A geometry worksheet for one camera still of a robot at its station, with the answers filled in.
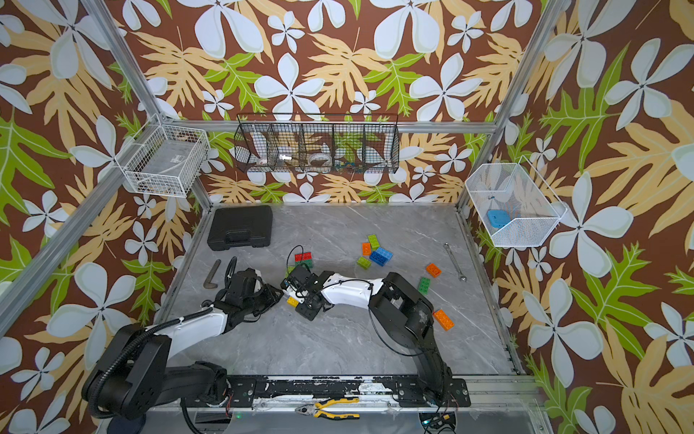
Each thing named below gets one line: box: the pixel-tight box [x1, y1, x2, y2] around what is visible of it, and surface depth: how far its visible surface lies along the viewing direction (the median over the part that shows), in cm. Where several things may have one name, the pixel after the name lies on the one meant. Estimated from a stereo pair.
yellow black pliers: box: [294, 396, 361, 421], surface depth 72 cm
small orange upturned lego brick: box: [425, 263, 442, 278], surface depth 100 cm
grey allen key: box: [203, 258, 222, 289], surface depth 99 cm
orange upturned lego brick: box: [361, 242, 372, 256], surface depth 106 cm
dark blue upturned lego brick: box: [369, 251, 389, 267], surface depth 103 cm
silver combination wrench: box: [443, 242, 468, 283], surface depth 103 cm
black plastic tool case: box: [206, 205, 273, 251], surface depth 107 cm
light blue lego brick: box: [374, 246, 394, 260], surface depth 106 cm
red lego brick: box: [294, 251, 312, 263], surface depth 106 cm
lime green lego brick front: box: [356, 256, 372, 271], surface depth 103 cm
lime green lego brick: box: [367, 234, 381, 252], surface depth 109 cm
